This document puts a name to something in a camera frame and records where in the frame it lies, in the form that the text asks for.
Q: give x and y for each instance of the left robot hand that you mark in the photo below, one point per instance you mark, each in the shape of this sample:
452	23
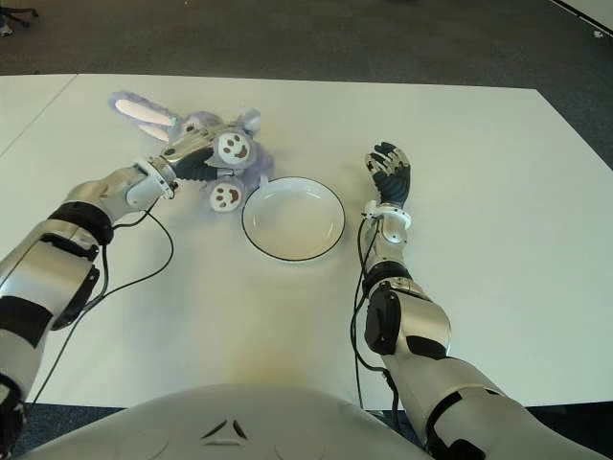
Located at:
194	155

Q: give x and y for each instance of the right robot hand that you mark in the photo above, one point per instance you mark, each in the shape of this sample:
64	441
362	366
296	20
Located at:
395	182

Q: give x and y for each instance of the purple plush bunny doll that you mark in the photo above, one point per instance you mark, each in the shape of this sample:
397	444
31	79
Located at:
254	155

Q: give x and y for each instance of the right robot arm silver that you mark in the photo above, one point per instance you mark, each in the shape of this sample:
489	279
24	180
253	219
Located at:
421	316

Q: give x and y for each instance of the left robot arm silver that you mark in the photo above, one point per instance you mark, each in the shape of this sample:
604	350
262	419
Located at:
52	259

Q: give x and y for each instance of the white plate black rim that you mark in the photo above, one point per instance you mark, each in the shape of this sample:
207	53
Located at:
292	223

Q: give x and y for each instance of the person leg with sneaker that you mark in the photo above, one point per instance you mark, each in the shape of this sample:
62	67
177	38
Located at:
5	29

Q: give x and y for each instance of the black office chair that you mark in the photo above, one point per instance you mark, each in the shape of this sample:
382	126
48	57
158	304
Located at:
19	9

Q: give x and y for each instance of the white board panel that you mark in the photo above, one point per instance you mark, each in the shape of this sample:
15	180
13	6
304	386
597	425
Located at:
589	9

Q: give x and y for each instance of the grey robot torso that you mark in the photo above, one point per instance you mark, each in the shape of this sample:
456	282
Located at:
230	421

